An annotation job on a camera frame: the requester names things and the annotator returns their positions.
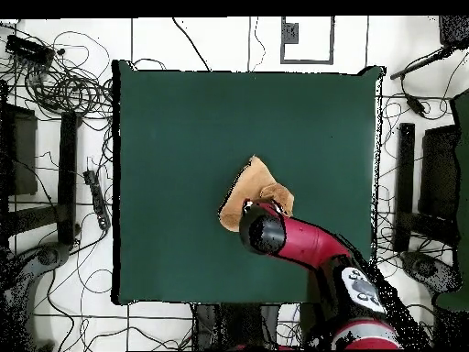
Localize yellow-orange terry towel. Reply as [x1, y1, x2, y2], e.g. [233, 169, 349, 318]
[218, 154, 295, 233]

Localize dark flat panel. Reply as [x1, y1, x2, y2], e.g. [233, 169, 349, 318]
[0, 103, 38, 197]
[418, 123, 462, 223]

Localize dark green tablecloth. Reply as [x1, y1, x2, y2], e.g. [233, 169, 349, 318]
[111, 59, 386, 306]

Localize black stand leg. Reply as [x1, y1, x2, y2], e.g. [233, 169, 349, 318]
[56, 110, 80, 246]
[392, 122, 417, 253]

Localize black power strip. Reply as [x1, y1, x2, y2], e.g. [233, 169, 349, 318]
[82, 169, 112, 231]

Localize grey chair base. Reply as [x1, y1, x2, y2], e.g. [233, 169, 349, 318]
[0, 241, 71, 352]
[399, 249, 462, 296]

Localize black power adapter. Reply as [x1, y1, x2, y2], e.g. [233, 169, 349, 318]
[404, 93, 428, 118]

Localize dark green fabric object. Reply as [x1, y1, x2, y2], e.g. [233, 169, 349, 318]
[434, 88, 469, 313]

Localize black tripod rod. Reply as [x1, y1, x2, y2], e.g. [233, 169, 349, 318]
[388, 45, 457, 81]

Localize black speckled box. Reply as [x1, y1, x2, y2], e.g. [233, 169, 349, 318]
[438, 15, 469, 48]

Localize black electronics box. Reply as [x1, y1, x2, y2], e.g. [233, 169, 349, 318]
[5, 33, 56, 68]

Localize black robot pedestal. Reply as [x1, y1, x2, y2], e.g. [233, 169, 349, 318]
[191, 302, 281, 352]

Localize grey rectangular frame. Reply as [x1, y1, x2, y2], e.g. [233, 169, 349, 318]
[279, 15, 336, 66]

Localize tangled black cables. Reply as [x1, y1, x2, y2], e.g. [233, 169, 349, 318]
[0, 21, 115, 122]

